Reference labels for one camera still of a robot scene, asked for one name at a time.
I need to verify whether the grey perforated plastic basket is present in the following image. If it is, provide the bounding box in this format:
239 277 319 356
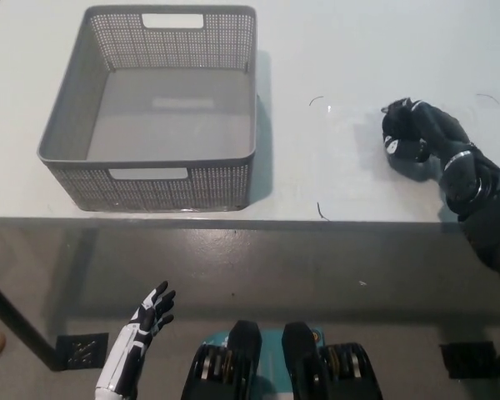
37 4 258 213

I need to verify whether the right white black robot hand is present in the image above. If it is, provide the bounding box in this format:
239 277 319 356
380 97 473 168

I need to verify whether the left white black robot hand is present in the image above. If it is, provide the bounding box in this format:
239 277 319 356
95 281 178 395

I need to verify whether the black table foot plate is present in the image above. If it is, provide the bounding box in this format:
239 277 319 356
56 332 110 371
438 341 498 380

